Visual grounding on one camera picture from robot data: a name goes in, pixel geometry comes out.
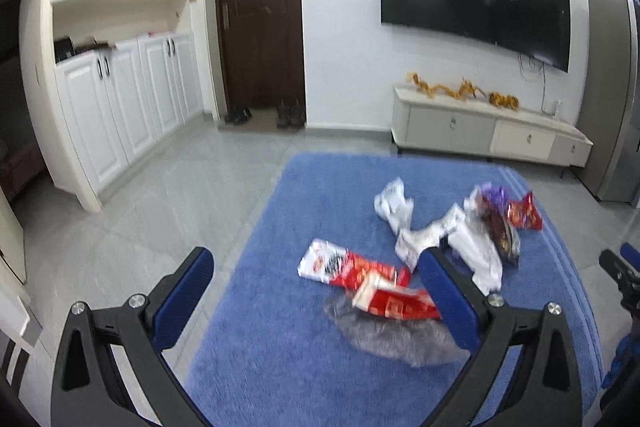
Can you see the black shoes pair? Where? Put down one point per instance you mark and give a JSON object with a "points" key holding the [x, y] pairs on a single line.
{"points": [[238, 116]]}

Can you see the purple plastic bag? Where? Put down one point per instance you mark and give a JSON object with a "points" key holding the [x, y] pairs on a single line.
{"points": [[488, 196]]}

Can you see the white lower cabinets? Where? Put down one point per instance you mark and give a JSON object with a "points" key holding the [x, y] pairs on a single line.
{"points": [[120, 101]]}

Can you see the white TV console cabinet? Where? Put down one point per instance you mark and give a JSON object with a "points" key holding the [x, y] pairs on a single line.
{"points": [[477, 128]]}

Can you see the grey refrigerator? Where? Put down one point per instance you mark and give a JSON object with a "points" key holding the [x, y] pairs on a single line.
{"points": [[609, 116]]}

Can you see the golden dragon figurine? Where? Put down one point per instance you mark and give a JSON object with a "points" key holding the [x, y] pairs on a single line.
{"points": [[466, 91]]}

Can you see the brown shoes pair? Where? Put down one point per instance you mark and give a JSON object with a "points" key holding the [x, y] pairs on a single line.
{"points": [[291, 115]]}

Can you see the white printed paper wrapper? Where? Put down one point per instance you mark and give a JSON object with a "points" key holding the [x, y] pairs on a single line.
{"points": [[411, 244]]}

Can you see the small red chip packet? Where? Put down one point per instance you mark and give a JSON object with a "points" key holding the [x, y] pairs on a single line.
{"points": [[523, 214]]}

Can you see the clear grey plastic bag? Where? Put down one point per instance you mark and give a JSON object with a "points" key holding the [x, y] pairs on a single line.
{"points": [[418, 343]]}

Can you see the white router device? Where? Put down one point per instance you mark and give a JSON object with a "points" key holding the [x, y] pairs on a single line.
{"points": [[552, 107]]}

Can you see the red white konjac snack packet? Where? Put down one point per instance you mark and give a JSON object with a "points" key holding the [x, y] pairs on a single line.
{"points": [[330, 264]]}

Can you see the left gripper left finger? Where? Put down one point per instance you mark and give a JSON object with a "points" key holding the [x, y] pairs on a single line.
{"points": [[87, 388]]}

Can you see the blue fluffy towel mat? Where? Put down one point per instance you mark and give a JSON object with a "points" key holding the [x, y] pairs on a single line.
{"points": [[270, 355]]}

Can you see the dark brown entrance door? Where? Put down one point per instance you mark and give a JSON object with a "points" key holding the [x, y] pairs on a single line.
{"points": [[262, 52]]}

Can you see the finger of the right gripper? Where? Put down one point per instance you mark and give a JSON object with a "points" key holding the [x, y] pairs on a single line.
{"points": [[623, 275], [629, 253]]}

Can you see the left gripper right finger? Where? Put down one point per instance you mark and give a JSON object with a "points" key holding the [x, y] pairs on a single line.
{"points": [[544, 389]]}

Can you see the clear white plastic bag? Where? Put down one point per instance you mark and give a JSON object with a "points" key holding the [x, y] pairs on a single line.
{"points": [[470, 240]]}

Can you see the brown door mat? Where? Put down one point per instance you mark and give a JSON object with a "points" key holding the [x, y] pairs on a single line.
{"points": [[264, 120]]}

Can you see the red snack wrapper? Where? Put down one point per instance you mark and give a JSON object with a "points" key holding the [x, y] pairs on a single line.
{"points": [[381, 298]]}

